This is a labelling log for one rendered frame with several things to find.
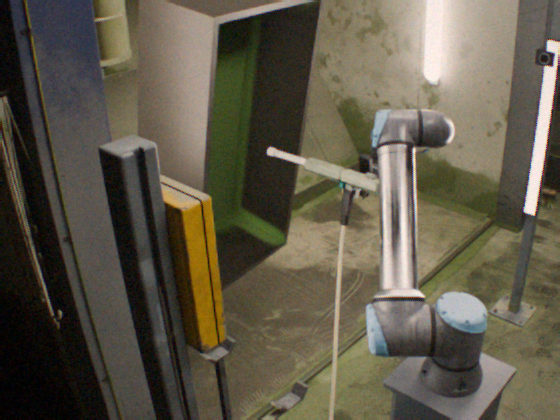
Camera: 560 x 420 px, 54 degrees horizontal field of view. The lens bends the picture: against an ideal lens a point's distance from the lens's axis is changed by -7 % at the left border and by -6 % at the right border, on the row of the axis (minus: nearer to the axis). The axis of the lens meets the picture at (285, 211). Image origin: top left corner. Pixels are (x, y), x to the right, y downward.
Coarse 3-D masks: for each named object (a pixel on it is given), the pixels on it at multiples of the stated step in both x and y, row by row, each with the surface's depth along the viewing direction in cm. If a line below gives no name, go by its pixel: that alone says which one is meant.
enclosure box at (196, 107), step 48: (144, 0) 184; (192, 0) 182; (240, 0) 187; (288, 0) 194; (144, 48) 194; (192, 48) 180; (240, 48) 242; (288, 48) 232; (144, 96) 204; (192, 96) 189; (240, 96) 257; (288, 96) 242; (192, 144) 198; (240, 144) 271; (288, 144) 253; (240, 192) 284; (288, 192) 265; (240, 240) 277
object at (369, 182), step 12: (288, 156) 225; (312, 168) 219; (324, 168) 216; (336, 168) 214; (336, 180) 215; (348, 180) 211; (360, 180) 209; (372, 180) 207; (348, 192) 214; (372, 192) 207; (348, 204) 216; (348, 216) 219
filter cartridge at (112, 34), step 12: (96, 0) 269; (108, 0) 271; (120, 0) 277; (96, 12) 272; (108, 12) 273; (120, 12) 280; (96, 24) 274; (108, 24) 276; (120, 24) 282; (108, 36) 278; (120, 36) 283; (108, 48) 281; (120, 48) 286; (108, 60) 282; (120, 60) 287
